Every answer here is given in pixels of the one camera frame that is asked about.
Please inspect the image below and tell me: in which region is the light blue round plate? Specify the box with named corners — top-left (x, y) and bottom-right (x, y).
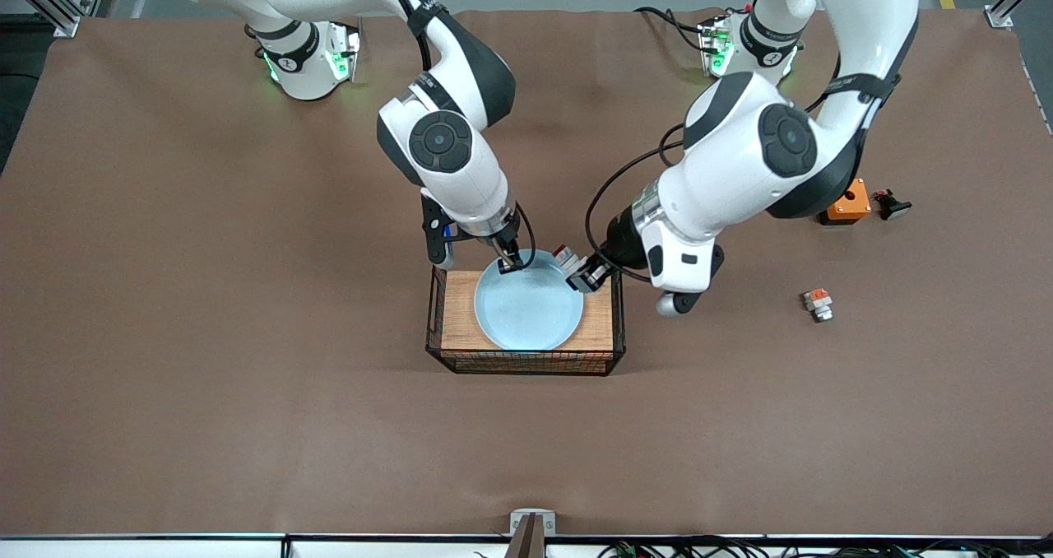
top-left (474, 249), bottom-right (585, 351)

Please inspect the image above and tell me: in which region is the orange button box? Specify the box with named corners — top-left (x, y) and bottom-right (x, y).
top-left (818, 178), bottom-right (872, 226)

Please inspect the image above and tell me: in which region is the black push button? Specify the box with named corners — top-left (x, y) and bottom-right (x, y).
top-left (872, 188), bottom-right (913, 221)

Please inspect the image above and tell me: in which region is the wooden board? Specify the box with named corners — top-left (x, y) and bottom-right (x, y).
top-left (441, 271), bottom-right (615, 351)

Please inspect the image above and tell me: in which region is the brown table mat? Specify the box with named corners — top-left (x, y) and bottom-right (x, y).
top-left (0, 7), bottom-right (1053, 538)

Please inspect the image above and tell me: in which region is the black wire basket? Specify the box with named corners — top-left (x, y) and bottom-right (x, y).
top-left (425, 254), bottom-right (627, 377)

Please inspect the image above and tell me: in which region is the black base cable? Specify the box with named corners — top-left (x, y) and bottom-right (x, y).
top-left (633, 5), bottom-right (708, 53)

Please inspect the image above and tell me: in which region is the black cable bundle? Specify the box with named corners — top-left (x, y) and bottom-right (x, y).
top-left (596, 536), bottom-right (1053, 558)

